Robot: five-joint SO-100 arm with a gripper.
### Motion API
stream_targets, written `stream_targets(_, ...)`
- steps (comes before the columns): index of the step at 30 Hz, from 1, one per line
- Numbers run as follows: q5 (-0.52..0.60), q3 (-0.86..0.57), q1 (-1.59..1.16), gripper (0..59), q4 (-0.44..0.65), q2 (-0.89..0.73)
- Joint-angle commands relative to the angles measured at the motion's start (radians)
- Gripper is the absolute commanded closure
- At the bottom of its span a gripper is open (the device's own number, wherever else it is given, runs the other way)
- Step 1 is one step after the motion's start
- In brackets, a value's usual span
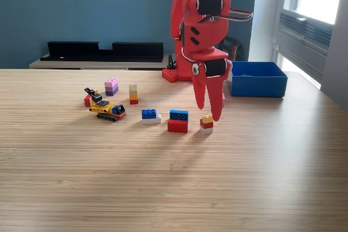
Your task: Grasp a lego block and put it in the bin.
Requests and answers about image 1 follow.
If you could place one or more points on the yellow red white brick stack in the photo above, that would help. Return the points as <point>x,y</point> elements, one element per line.
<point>206,126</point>

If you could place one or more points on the blue red brick stack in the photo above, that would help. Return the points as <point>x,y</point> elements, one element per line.
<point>177,126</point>

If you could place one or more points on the blue plastic bin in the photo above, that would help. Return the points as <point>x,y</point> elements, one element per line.
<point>258,85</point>

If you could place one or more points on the dark wooden chair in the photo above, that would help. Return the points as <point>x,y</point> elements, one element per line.
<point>235,50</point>

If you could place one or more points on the blue white brick stack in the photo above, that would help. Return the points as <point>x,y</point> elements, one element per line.
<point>149,115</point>

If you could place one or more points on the tan orange red brick stack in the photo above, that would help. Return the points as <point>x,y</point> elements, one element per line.
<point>133,96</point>

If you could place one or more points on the pink purple brick stack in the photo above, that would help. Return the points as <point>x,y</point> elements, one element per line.
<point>111,88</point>

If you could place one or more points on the grey window air conditioner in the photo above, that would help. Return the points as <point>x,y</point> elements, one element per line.
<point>304,41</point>

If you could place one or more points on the yellow toy digger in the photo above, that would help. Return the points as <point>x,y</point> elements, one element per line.
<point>104,108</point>

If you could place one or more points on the small red brick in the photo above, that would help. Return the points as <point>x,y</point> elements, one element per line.
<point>87,101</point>

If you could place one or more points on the black shelf riser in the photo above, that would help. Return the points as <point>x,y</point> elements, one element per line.
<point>81,50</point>

